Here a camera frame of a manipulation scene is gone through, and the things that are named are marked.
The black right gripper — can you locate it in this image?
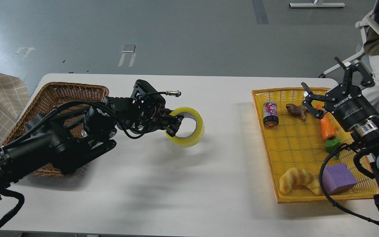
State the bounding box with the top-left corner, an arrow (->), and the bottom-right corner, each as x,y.
301,57 -> 379,132

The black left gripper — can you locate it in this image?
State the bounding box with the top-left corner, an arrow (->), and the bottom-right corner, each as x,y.
134,107 -> 185,137

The yellow tape roll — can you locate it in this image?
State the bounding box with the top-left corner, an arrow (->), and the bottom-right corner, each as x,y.
164,107 -> 205,147

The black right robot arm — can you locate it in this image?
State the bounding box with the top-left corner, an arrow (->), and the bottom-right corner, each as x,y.
301,57 -> 379,226

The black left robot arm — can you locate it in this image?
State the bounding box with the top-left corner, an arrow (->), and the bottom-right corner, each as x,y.
0,79 -> 183,228

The orange toy carrot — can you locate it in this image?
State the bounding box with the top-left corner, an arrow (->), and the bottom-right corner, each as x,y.
320,114 -> 342,154

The brown toy lion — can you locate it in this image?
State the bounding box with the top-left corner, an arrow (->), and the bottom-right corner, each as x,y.
285,103 -> 308,122

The yellow plastic basket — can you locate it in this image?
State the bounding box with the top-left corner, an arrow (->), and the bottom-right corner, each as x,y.
251,87 -> 379,204

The small soda can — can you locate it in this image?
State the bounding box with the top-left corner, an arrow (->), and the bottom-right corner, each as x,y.
263,101 -> 279,128

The purple foam block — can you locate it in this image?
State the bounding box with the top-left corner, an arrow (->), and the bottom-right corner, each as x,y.
322,163 -> 358,195

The toy croissant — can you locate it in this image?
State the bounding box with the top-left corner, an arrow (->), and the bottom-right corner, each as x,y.
279,168 -> 323,196

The white stand base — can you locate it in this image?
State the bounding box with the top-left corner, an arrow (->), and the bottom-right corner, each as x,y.
289,0 -> 346,9

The brown wicker basket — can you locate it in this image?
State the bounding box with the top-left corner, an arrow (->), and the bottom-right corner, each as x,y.
3,82 -> 109,178

